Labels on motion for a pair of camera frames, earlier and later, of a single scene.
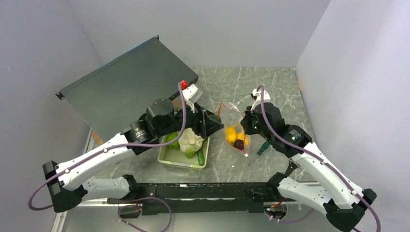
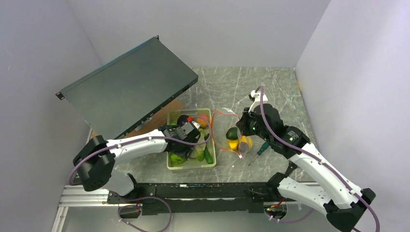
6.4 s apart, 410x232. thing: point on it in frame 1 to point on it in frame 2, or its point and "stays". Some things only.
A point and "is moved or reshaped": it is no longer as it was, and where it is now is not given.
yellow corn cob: [231, 134] to [233, 144]
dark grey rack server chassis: [111, 97] stays
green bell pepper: [171, 137] is moved or reshaped
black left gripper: [202, 124] to [185, 153]
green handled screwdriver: [264, 146] stays
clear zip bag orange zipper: [233, 132] is moved or reshaped
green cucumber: [201, 158] to [208, 156]
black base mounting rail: [201, 197] stays
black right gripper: [245, 122] stays
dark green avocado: [215, 117] to [232, 133]
